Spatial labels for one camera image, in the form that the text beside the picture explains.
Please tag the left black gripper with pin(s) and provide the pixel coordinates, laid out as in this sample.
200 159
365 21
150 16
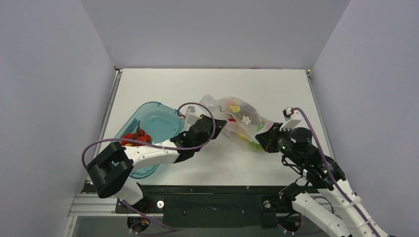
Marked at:
220 124

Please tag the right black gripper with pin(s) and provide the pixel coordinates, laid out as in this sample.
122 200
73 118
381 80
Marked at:
269 138

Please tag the clear plastic bag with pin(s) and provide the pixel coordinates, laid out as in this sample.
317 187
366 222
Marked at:
244 121

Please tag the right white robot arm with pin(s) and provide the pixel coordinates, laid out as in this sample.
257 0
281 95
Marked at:
325 175

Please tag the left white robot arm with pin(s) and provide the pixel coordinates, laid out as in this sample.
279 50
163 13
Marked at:
110 170

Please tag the green fake fruit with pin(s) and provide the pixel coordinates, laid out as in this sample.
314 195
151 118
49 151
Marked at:
255 147

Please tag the red fake berry cluster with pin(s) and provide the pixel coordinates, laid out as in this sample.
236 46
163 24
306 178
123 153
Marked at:
135 132

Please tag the teal plastic tray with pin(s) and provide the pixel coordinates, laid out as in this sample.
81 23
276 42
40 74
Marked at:
156 119

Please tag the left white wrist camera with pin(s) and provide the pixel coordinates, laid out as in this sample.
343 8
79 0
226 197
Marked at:
191 117

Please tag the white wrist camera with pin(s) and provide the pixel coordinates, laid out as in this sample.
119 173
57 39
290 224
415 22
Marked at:
292 119
191 117

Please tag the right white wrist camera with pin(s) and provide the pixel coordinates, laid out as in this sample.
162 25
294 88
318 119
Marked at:
292 119

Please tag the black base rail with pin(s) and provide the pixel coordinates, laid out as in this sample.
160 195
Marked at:
218 206

